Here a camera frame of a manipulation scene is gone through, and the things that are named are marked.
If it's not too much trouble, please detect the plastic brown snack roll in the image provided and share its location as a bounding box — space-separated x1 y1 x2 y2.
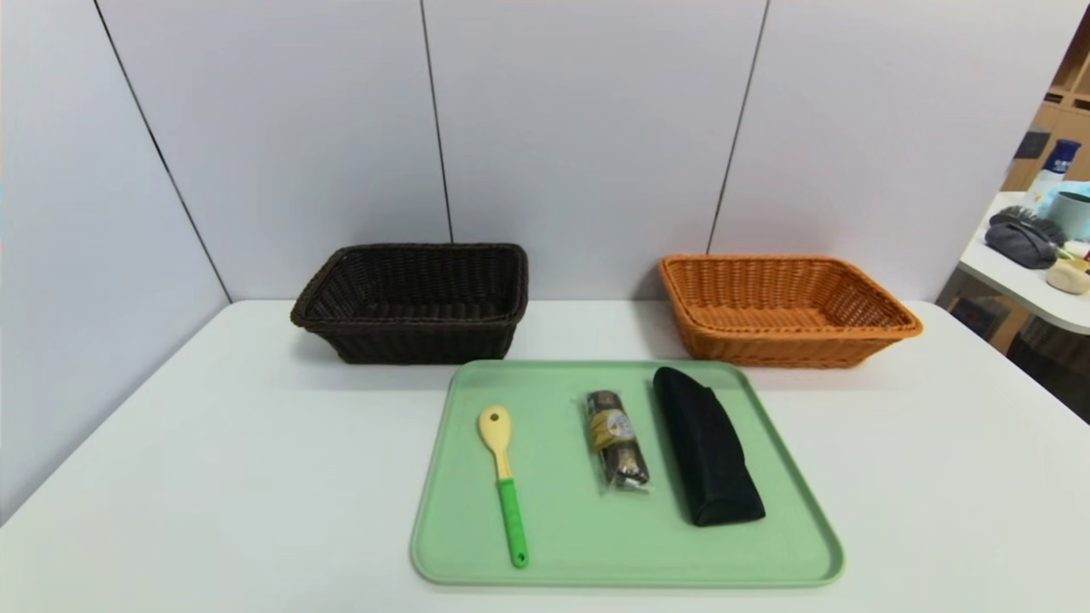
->
584 390 651 493

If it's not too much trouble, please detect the yellow spoon with green handle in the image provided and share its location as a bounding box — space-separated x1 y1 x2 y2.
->
478 405 530 570

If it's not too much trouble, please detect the dark brown wicker basket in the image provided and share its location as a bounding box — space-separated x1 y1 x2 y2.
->
290 243 530 365

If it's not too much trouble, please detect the orange wicker basket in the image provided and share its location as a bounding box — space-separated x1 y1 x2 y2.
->
658 254 924 369

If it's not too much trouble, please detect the light green plastic tray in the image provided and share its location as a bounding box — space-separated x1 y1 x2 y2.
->
410 359 846 588

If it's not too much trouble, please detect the white side table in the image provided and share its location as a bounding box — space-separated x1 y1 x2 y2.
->
959 192 1090 335

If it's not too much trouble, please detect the brown cardboard box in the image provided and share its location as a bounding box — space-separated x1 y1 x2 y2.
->
937 272 1036 354

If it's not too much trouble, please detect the grey black pouch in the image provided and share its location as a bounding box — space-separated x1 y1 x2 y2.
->
985 206 1065 270

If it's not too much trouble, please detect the beige round object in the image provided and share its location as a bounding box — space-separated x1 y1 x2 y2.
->
1047 258 1090 295

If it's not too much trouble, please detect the white bottle with blue cap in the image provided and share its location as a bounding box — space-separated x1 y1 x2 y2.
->
1032 139 1081 212

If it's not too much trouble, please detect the teal cup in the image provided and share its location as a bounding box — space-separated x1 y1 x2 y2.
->
1046 191 1090 241

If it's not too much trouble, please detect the wooden shelf unit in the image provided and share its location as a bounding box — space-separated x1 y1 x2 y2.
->
1001 9 1090 192

